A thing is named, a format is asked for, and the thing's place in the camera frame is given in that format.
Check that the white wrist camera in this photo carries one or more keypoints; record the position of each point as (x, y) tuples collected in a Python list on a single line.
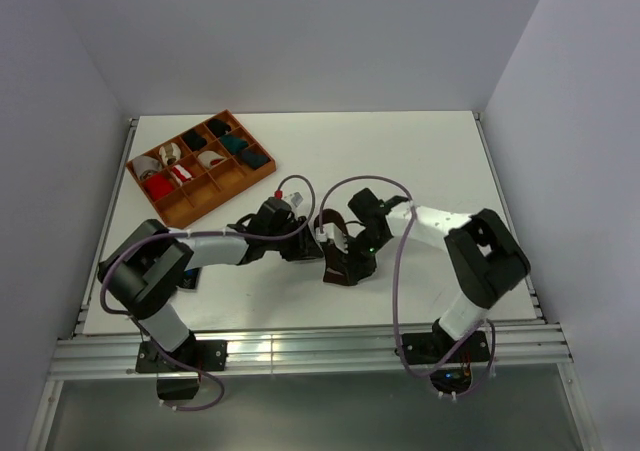
[(330, 234), (293, 200)]

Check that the beige brown rolled sock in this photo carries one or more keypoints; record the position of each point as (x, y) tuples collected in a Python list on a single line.
[(169, 153)]

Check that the orange wooden divider tray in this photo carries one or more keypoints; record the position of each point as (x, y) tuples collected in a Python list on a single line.
[(210, 188)]

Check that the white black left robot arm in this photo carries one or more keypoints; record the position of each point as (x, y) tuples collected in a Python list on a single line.
[(144, 272)]

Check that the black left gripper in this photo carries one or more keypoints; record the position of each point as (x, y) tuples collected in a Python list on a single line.
[(305, 247)]

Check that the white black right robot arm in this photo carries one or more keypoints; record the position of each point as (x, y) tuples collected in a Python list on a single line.
[(486, 259)]

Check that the dark teal rolled sock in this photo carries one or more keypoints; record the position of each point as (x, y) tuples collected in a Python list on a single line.
[(252, 159)]

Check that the aluminium frame rail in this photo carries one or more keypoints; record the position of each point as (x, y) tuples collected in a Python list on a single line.
[(297, 352)]

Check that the teal green rolled sock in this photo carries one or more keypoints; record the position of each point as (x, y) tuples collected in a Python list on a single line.
[(233, 144)]

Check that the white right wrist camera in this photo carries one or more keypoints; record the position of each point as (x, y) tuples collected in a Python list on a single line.
[(330, 234)]

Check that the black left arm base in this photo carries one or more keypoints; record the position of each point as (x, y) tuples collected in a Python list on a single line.
[(181, 373)]

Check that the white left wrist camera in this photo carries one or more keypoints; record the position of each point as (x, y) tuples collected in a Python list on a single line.
[(293, 200)]

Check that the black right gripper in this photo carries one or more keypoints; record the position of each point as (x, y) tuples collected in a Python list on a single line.
[(365, 268)]

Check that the white red rolled sock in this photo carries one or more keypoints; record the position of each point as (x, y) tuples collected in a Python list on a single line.
[(209, 158)]

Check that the red white striped sock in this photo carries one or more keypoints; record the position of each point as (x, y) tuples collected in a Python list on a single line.
[(181, 175)]

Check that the grey white rolled sock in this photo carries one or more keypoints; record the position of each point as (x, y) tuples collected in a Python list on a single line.
[(145, 166)]

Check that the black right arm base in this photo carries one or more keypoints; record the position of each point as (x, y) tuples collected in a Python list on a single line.
[(455, 377)]

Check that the black patterned sock pile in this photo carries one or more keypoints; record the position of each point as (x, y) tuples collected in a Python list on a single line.
[(189, 280)]

